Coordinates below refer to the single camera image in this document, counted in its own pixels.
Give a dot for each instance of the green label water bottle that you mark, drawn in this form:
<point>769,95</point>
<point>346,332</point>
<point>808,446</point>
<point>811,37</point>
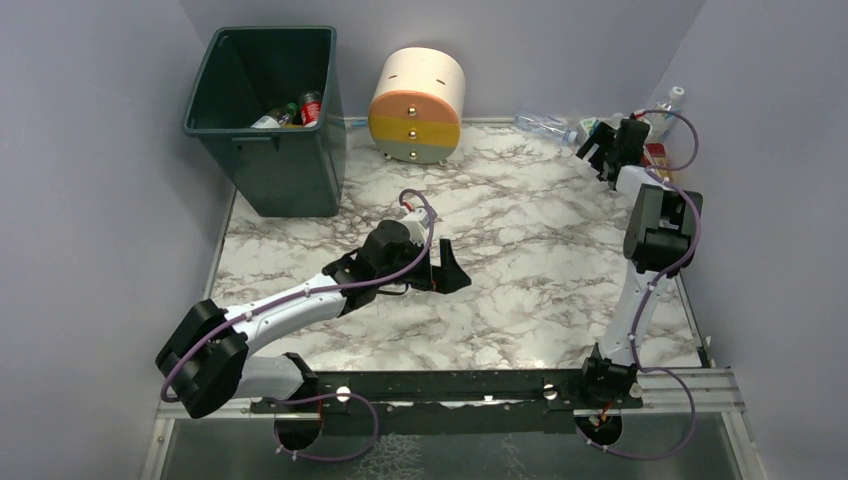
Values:
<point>280,117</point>

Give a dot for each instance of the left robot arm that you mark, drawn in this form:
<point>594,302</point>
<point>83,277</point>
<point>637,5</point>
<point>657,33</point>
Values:
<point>204,360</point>

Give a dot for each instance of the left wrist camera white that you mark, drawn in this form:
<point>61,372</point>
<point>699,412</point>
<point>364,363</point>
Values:
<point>417,223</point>

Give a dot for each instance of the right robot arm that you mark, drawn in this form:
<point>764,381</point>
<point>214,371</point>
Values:
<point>659,241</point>

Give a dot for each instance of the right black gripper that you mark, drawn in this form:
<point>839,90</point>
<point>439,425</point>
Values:
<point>605,151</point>

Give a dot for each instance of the red label clear bottle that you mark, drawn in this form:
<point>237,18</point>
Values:
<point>310,106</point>

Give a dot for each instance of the aluminium frame rail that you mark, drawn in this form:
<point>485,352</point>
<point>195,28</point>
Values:
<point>689,396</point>

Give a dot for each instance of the amber tea bottle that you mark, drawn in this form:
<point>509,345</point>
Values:
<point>655,154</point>

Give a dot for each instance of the dark green plastic bin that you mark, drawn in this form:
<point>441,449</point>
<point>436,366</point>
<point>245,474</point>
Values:
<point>247,72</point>

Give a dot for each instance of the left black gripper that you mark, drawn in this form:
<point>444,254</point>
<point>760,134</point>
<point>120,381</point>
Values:
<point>428,273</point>

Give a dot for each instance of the clear bottle at back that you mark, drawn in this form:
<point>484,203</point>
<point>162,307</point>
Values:
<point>549,127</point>

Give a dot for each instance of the round pastel drawer cabinet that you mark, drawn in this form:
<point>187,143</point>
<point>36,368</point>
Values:
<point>417,107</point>

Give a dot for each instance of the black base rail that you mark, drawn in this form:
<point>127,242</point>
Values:
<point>428,424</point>

